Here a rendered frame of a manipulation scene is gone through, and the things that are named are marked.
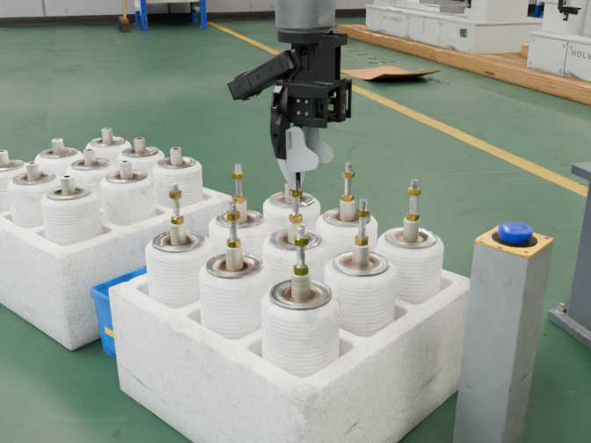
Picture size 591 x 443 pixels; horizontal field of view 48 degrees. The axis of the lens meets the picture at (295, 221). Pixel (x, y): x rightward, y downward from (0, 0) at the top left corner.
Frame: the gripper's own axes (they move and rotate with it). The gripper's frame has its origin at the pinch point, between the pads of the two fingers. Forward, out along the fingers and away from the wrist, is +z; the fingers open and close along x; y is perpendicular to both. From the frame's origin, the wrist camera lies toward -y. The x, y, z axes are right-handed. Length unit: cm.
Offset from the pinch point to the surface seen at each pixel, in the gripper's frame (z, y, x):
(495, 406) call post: 24.5, 31.7, -2.8
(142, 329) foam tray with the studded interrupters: 20.0, -14.5, -16.7
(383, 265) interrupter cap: 9.1, 15.2, -1.9
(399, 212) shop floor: 34, -15, 80
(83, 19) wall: 29, -482, 406
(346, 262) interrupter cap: 9.1, 10.3, -3.3
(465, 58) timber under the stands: 28, -72, 321
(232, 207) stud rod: 0.9, -1.6, -11.9
